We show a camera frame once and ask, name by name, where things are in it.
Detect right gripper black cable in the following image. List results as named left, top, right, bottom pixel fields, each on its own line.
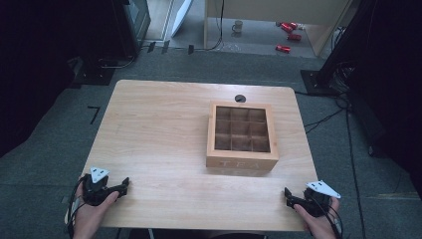
left=310, top=193, right=345, bottom=239

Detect black floor cables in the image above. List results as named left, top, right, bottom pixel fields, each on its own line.
left=294, top=61, right=367, bottom=239

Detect person's left hand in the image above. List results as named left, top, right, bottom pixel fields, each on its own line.
left=72, top=183, right=120, bottom=239

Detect black hanging cable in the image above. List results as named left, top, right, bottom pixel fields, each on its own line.
left=193, top=0, right=226, bottom=52

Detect black tape corner mark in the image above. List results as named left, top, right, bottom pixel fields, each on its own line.
left=87, top=106, right=102, bottom=125

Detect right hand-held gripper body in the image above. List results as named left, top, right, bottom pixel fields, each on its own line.
left=303, top=179, right=342, bottom=219

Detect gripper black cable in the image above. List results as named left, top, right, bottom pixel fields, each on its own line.
left=65, top=174, right=88, bottom=239
left=310, top=193, right=345, bottom=239

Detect white board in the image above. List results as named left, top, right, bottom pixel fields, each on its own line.
left=170, top=0, right=194, bottom=38

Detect black stand base plate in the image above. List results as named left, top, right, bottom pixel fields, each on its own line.
left=300, top=69, right=342, bottom=98

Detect person's right hand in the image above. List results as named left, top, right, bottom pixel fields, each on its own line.
left=293, top=196, right=341, bottom=239

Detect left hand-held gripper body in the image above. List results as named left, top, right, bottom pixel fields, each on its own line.
left=82, top=166, right=115, bottom=207

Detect wooden box with glass lid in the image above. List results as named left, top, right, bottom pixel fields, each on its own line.
left=205, top=101, right=280, bottom=173

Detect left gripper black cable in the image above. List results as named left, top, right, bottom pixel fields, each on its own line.
left=65, top=174, right=88, bottom=239

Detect black cabinet with screen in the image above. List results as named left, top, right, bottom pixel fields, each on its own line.
left=110, top=0, right=152, bottom=59

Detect black flat floor plate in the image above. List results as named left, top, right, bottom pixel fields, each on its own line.
left=70, top=63, right=117, bottom=88

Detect light wooden open cabinet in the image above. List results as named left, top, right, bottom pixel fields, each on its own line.
left=203, top=0, right=353, bottom=58

